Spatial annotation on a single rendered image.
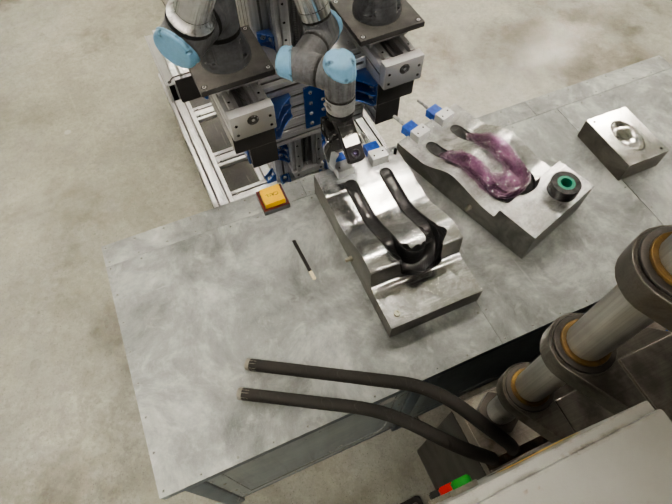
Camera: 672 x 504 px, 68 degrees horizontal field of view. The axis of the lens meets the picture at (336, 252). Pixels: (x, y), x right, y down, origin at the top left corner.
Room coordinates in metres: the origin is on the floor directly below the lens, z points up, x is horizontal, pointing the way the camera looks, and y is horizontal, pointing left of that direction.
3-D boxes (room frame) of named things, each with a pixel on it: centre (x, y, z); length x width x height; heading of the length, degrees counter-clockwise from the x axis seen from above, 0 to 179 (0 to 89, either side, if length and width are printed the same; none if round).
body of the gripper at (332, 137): (0.94, -0.01, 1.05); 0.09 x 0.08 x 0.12; 23
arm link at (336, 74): (0.94, -0.01, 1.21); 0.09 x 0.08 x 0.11; 67
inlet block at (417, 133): (1.11, -0.23, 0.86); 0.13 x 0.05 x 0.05; 40
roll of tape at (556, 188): (0.82, -0.62, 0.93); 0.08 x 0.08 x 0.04
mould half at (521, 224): (0.94, -0.45, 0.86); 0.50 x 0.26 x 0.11; 40
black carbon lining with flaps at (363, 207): (0.74, -0.16, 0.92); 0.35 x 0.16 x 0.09; 23
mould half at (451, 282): (0.73, -0.16, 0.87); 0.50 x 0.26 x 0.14; 23
